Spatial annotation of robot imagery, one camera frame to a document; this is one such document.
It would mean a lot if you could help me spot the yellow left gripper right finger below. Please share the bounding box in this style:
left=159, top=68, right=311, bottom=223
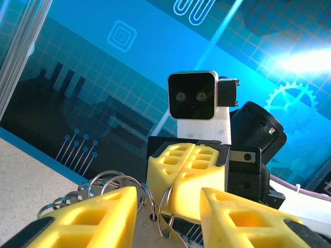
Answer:
left=200, top=187, right=331, bottom=248

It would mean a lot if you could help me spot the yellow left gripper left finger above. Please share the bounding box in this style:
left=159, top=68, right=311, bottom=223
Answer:
left=0, top=185, right=138, bottom=248

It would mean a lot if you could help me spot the small silver key ring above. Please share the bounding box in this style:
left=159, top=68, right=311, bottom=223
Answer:
left=87, top=169, right=123, bottom=199
left=157, top=185, right=177, bottom=238
left=99, top=175, right=157, bottom=222

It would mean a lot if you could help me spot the metal ring plate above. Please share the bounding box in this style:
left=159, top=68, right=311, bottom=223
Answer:
left=76, top=182, right=204, bottom=248

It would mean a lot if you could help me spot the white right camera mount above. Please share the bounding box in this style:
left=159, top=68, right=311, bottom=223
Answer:
left=177, top=105, right=232, bottom=145

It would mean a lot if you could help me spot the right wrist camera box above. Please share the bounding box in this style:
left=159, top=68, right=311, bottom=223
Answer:
left=167, top=70, right=219, bottom=121

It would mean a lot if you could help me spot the black camera cable plug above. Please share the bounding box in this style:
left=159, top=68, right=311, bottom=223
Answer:
left=216, top=77, right=241, bottom=107

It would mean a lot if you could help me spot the aluminium frame post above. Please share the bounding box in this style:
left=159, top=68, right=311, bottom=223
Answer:
left=0, top=0, right=54, bottom=122

